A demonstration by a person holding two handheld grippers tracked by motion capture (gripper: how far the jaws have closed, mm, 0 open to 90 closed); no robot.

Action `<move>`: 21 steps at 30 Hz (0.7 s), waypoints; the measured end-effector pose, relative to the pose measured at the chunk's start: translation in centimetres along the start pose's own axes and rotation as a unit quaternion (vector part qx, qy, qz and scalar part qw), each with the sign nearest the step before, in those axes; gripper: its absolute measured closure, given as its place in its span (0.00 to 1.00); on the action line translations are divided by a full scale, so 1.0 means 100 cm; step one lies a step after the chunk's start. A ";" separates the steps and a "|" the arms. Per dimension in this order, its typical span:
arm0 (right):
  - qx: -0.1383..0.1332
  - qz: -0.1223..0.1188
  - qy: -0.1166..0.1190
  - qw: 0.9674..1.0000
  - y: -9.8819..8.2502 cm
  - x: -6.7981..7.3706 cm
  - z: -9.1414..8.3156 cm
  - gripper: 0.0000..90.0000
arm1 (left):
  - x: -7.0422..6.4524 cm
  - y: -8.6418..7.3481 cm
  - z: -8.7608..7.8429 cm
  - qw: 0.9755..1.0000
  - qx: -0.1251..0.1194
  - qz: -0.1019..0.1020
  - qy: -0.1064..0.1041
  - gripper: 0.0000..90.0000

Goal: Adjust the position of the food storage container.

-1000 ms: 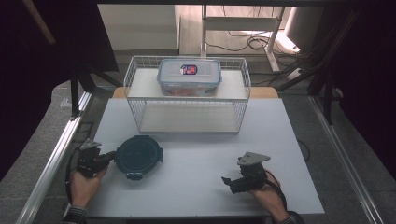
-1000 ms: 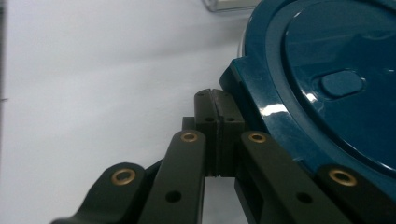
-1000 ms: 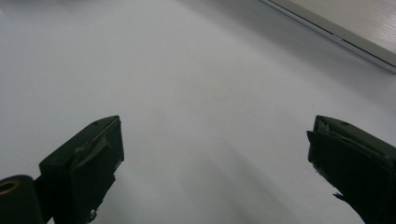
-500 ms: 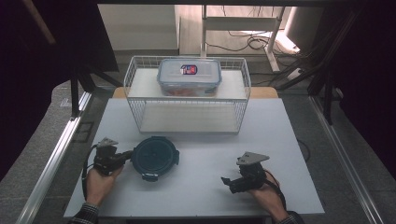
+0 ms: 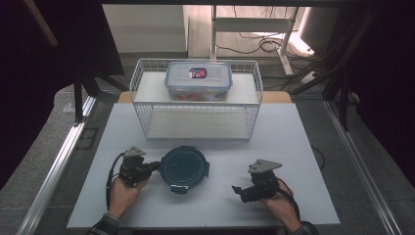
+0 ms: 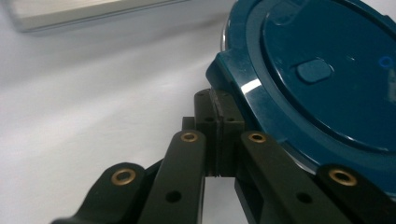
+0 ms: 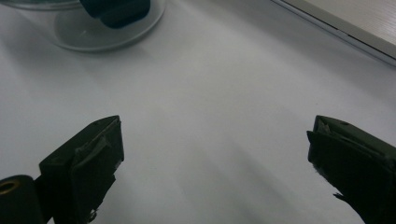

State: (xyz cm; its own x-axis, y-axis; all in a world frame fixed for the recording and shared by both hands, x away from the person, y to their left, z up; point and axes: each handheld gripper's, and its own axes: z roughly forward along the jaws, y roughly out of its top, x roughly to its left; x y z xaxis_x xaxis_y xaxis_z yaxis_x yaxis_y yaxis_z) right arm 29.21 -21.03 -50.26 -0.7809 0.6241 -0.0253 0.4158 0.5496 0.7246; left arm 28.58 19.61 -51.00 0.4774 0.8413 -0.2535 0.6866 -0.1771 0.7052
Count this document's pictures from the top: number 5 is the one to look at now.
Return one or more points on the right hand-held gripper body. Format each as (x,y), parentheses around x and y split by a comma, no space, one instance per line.
(262,182)

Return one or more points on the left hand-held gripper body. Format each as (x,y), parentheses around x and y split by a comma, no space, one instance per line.
(132,168)

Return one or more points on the round dark glass lid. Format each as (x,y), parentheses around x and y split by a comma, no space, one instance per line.
(184,168)

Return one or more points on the clear rectangular lidded container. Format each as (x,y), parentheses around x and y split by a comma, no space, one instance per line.
(198,80)

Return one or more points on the person's left hand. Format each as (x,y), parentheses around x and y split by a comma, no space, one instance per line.
(124,196)

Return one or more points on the person's right hand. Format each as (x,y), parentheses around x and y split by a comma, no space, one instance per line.
(282,205)

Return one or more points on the wooden table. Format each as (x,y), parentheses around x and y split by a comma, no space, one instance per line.
(277,97)

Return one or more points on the black metal stand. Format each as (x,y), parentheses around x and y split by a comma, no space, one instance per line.
(342,81)
(80,94)

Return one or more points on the white cabinet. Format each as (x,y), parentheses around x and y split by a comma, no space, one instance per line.
(147,29)

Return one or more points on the dark curtain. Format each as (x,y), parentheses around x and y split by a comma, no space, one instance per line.
(42,49)
(391,81)

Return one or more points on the aluminium rail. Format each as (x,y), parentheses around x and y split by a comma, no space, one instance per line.
(52,176)
(359,163)

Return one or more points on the white metal stand frame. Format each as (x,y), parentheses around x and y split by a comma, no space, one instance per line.
(251,24)

